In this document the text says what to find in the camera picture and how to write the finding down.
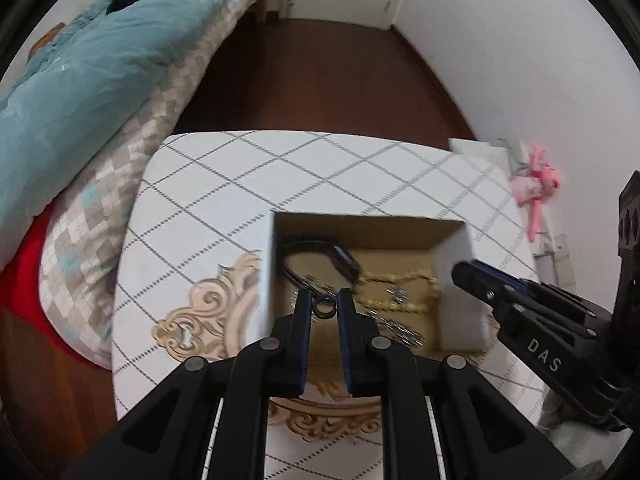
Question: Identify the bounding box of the silver chain jewelry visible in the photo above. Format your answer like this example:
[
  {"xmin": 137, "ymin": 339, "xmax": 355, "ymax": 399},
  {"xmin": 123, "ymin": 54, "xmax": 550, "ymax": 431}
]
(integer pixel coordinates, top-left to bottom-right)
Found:
[{"xmin": 366, "ymin": 310, "xmax": 425, "ymax": 348}]

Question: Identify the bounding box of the black ring pendant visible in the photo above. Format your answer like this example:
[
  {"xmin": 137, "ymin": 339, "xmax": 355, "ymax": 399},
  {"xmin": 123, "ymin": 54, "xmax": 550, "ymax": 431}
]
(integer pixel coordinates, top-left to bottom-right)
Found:
[{"xmin": 311, "ymin": 292, "xmax": 337, "ymax": 320}]

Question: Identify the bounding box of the silver charm in box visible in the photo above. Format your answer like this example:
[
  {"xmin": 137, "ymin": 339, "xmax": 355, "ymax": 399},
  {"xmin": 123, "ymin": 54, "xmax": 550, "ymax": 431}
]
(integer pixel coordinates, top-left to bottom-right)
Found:
[{"xmin": 386, "ymin": 285, "xmax": 409, "ymax": 304}]

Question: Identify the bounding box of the white cardboard box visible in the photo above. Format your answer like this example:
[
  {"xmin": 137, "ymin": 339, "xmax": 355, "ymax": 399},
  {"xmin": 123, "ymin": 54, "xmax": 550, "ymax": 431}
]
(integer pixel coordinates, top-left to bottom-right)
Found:
[{"xmin": 243, "ymin": 211, "xmax": 491, "ymax": 359}]

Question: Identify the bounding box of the pink panther plush toy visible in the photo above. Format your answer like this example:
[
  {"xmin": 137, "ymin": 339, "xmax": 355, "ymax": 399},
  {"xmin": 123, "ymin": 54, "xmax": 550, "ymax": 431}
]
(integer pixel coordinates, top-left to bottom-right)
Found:
[{"xmin": 511, "ymin": 145, "xmax": 561, "ymax": 243}]

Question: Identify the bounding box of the white side shelf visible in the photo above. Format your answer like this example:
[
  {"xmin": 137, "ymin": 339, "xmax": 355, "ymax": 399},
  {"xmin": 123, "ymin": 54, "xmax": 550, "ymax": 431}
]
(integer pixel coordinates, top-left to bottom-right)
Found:
[{"xmin": 449, "ymin": 138, "xmax": 511, "ymax": 174}]

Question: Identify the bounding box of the white diamond pattern tablecloth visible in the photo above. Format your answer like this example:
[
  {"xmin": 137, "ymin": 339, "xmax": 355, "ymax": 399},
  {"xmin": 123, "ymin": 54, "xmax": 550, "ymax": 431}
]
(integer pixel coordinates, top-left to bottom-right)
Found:
[{"xmin": 110, "ymin": 130, "xmax": 551, "ymax": 480}]

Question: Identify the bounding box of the checkered bed sheet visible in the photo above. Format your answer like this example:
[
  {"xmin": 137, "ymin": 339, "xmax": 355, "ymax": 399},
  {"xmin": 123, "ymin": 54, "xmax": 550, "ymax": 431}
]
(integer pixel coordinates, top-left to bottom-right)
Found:
[{"xmin": 37, "ymin": 0, "xmax": 258, "ymax": 368}]

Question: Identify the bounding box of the red blanket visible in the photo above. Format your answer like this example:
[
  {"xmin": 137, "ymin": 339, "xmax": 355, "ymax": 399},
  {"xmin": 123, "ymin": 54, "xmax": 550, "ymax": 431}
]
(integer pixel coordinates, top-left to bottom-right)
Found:
[{"xmin": 1, "ymin": 204, "xmax": 101, "ymax": 370}]

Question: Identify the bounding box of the light blue duvet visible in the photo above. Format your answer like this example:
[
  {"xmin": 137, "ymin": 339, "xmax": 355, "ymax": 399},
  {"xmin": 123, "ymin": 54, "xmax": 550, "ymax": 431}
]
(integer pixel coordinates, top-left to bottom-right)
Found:
[{"xmin": 1, "ymin": 0, "xmax": 228, "ymax": 264}]

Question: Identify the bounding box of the brown plush toy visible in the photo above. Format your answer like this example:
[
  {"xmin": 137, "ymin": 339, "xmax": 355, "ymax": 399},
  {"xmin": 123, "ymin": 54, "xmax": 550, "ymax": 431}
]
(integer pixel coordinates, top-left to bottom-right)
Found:
[{"xmin": 27, "ymin": 23, "xmax": 65, "ymax": 61}]

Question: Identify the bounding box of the white wall socket strip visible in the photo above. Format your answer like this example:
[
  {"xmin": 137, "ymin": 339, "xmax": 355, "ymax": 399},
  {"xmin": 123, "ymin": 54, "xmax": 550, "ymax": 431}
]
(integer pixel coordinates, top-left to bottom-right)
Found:
[{"xmin": 533, "ymin": 233, "xmax": 576, "ymax": 292}]

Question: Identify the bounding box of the beige bead bracelet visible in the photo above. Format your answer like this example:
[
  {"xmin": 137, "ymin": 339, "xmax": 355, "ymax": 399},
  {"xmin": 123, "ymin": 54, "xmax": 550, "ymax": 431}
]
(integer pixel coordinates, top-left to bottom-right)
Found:
[{"xmin": 354, "ymin": 268, "xmax": 443, "ymax": 313}]

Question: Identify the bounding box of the black leather bracelet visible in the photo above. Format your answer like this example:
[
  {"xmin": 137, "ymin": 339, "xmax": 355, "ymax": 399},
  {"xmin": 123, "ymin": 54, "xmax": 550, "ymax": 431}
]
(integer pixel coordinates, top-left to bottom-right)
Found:
[{"xmin": 278, "ymin": 239, "xmax": 362, "ymax": 294}]

